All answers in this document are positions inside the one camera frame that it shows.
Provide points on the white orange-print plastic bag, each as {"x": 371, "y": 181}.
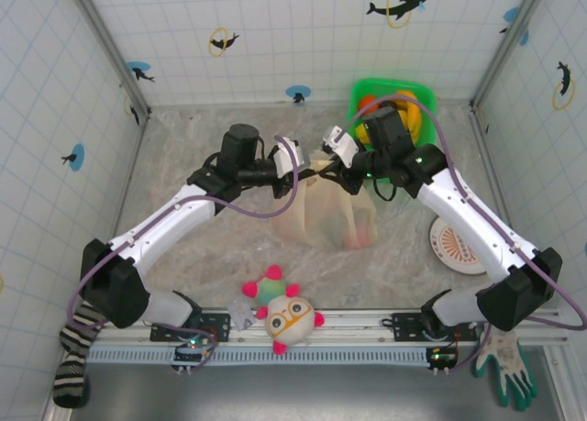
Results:
{"x": 321, "y": 219}

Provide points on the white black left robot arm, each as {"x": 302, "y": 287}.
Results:
{"x": 169, "y": 224}

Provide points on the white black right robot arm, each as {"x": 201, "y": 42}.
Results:
{"x": 468, "y": 219}

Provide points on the yellow ridged fake fruit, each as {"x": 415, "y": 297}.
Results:
{"x": 362, "y": 132}

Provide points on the fake orange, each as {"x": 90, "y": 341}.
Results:
{"x": 367, "y": 102}

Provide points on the long curved orange-yellow banana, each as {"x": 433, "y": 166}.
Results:
{"x": 415, "y": 118}

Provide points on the green plastic basket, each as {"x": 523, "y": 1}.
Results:
{"x": 367, "y": 87}

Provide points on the blue spot whale sticker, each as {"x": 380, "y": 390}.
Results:
{"x": 298, "y": 92}
{"x": 79, "y": 157}
{"x": 137, "y": 68}

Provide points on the round white orange-print plate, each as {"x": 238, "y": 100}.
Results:
{"x": 451, "y": 251}

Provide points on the plush toy with orange glasses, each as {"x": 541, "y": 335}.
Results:
{"x": 289, "y": 320}

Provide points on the small grey card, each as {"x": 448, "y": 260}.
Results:
{"x": 241, "y": 315}

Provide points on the small controller board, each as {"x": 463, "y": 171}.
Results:
{"x": 440, "y": 357}
{"x": 192, "y": 347}

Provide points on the green white work glove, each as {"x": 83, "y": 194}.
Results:
{"x": 504, "y": 361}

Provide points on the black white striped sock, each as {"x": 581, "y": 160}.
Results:
{"x": 69, "y": 380}

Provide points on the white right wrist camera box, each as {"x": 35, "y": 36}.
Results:
{"x": 341, "y": 148}

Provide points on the aluminium side rail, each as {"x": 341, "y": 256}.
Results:
{"x": 133, "y": 164}
{"x": 487, "y": 150}

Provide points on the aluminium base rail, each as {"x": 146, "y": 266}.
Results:
{"x": 357, "y": 322}

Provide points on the aluminium corner post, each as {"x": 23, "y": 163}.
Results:
{"x": 509, "y": 45}
{"x": 111, "y": 49}

